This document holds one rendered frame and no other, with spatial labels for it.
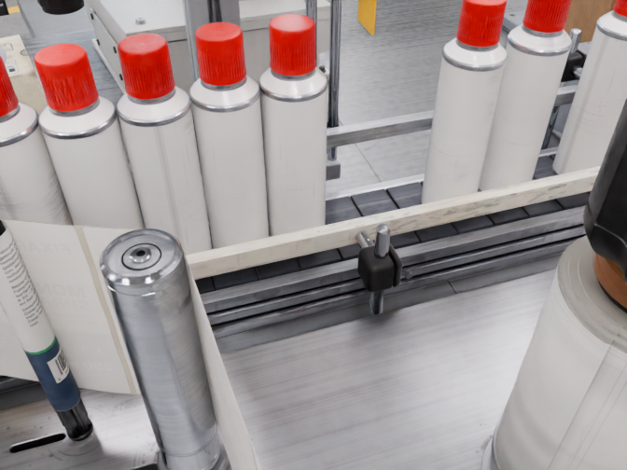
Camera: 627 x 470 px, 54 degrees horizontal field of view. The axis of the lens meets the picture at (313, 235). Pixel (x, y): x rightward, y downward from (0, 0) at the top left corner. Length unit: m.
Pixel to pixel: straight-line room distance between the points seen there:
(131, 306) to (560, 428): 0.21
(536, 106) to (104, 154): 0.36
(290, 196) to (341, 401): 0.17
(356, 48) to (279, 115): 0.57
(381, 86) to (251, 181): 0.46
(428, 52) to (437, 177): 0.47
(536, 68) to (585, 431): 0.32
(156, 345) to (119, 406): 0.17
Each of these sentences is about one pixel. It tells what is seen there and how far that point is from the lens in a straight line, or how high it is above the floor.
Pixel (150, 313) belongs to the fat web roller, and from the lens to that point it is 0.30.
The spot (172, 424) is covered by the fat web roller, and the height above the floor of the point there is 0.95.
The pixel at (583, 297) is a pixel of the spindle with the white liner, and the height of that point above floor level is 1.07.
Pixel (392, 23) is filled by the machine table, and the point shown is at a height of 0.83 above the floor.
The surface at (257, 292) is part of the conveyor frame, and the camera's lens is 0.53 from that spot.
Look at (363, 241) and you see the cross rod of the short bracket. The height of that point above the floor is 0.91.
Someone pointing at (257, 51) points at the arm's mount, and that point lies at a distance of 0.86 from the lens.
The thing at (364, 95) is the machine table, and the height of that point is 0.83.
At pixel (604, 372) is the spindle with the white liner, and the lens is 0.30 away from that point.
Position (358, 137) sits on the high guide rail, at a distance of 0.57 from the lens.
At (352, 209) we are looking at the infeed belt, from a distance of 0.61.
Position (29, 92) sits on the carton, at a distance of 0.87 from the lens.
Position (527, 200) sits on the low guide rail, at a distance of 0.61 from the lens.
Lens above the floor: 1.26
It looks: 42 degrees down
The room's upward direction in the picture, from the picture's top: straight up
